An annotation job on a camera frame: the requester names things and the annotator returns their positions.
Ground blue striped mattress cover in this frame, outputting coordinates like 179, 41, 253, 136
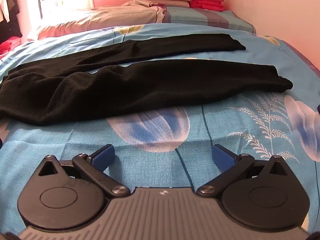
162, 6, 257, 33

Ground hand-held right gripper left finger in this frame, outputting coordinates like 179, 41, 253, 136
37, 144, 131, 198

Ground blue floral bedsheet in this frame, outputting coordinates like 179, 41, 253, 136
0, 24, 320, 230

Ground beige pillow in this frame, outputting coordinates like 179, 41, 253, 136
27, 0, 167, 40

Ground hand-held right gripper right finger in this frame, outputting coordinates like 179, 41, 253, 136
196, 144, 288, 198

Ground hanging dark clothes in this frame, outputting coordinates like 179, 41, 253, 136
0, 0, 23, 43

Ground black pants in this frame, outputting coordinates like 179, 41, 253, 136
0, 33, 293, 126

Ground red cloth pile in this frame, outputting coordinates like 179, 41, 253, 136
0, 36, 22, 55

